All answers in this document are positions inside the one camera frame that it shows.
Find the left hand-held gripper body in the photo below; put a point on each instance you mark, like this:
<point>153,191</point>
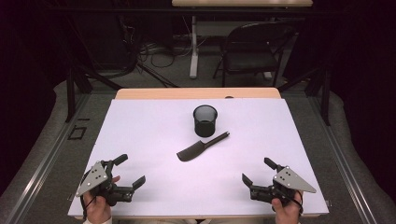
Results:
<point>93,179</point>

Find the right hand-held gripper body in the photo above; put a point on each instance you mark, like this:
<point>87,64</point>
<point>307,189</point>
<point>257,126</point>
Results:
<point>291,182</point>

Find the black comb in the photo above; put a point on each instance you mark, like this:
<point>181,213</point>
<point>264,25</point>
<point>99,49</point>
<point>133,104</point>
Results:
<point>193,151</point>

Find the black mesh pen cup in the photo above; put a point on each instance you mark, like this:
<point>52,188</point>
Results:
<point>205,124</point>

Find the person's right hand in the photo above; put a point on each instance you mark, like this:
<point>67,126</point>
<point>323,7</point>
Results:
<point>288,213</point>

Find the person's left hand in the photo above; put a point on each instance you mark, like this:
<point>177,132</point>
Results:
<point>97,210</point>

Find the white board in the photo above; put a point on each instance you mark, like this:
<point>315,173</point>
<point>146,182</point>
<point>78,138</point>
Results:
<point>162,130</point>

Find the wooden table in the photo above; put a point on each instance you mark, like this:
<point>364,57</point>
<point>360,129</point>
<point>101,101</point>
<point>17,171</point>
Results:
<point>174,93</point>

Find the black folding chair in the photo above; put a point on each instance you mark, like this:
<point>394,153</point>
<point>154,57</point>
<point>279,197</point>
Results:
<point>249,59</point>

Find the metal floor rail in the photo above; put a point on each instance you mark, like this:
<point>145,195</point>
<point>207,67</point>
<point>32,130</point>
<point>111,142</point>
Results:
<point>342,161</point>
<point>46,155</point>

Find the black metal frame stand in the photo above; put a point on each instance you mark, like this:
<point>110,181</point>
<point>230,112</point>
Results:
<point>325,96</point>
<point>71,93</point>

